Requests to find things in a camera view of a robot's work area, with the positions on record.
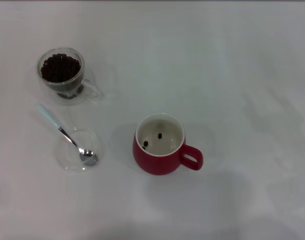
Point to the dark roasted coffee beans pile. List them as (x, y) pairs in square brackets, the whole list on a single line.
[(60, 68)]

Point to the double-walled clear glass cup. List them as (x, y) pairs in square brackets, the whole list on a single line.
[(43, 86)]

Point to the red ceramic mug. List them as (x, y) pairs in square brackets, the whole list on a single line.
[(152, 163)]

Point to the clear glass saucer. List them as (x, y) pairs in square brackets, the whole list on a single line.
[(67, 163)]

